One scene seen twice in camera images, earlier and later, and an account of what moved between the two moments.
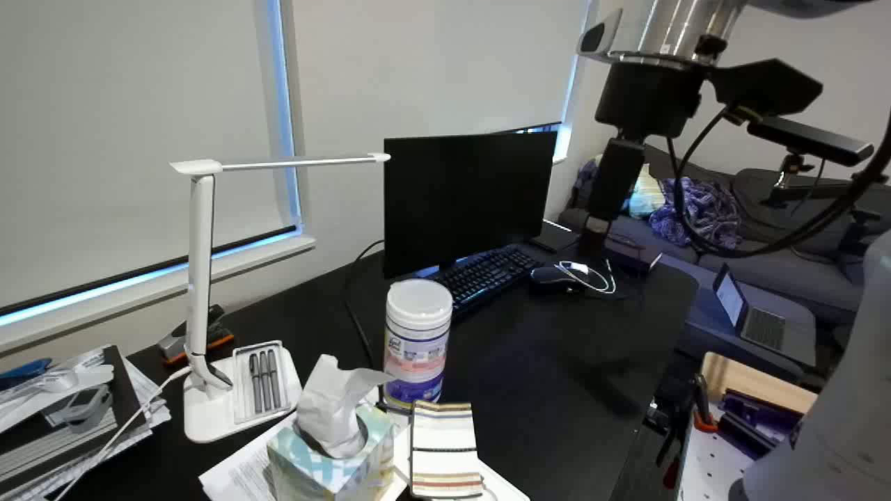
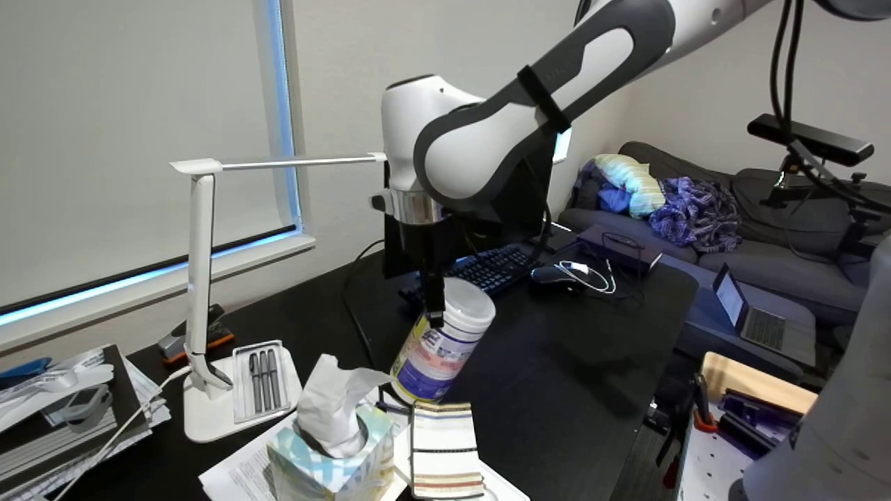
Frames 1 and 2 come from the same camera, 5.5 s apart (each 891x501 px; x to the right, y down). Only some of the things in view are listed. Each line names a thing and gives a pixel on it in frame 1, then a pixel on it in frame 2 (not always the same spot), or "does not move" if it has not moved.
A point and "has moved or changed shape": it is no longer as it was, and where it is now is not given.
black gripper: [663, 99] to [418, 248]
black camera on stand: [806, 142] does not move
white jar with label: [418, 322] has moved or changed shape
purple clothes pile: [705, 216] does not move
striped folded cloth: [443, 451] does not move
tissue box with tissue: [340, 444] does not move
